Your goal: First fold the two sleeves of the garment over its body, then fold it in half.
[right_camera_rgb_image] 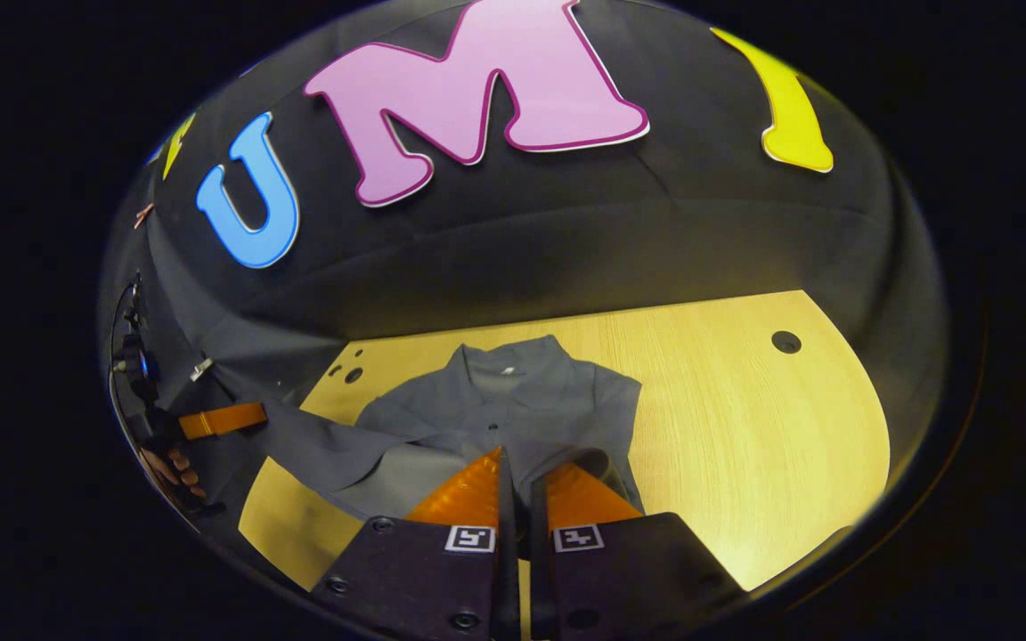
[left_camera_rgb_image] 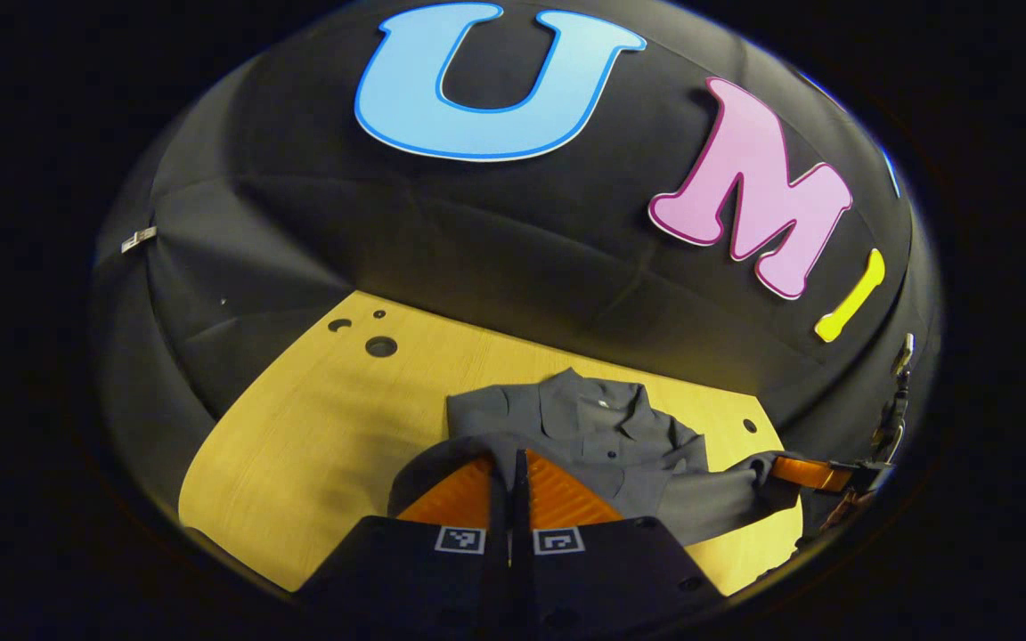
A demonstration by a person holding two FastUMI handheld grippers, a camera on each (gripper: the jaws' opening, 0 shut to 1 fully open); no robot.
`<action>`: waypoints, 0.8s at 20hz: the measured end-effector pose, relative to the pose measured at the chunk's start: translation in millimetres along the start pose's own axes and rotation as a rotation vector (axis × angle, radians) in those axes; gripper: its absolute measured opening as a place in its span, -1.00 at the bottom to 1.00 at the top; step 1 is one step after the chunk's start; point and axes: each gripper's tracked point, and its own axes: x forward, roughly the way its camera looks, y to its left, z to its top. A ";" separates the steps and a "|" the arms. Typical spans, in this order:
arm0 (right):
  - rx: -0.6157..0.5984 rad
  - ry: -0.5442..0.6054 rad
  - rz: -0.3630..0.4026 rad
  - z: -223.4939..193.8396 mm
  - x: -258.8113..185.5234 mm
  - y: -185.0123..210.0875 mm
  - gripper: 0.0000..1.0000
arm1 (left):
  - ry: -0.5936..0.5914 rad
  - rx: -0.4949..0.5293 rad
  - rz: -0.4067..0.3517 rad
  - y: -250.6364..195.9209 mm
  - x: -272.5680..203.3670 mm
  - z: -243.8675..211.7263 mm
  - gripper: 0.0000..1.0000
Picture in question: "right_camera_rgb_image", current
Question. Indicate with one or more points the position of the small silver clip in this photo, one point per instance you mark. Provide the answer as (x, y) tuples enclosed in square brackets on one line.
[(201, 368)]

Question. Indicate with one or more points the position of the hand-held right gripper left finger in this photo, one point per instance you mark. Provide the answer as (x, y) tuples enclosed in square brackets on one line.
[(508, 570)]

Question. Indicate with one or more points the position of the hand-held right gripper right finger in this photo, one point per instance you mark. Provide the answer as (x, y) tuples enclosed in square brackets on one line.
[(541, 570)]

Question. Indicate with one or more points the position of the small red clip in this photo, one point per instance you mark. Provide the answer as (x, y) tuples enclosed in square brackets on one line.
[(144, 215)]

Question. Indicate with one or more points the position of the grey button-up shirt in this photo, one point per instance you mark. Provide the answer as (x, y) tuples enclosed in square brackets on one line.
[(522, 401)]

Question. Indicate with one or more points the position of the black backdrop cloth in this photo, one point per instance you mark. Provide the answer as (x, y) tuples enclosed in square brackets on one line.
[(566, 240)]

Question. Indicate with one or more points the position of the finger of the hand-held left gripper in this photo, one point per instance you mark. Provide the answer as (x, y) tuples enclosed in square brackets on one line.
[(223, 420)]

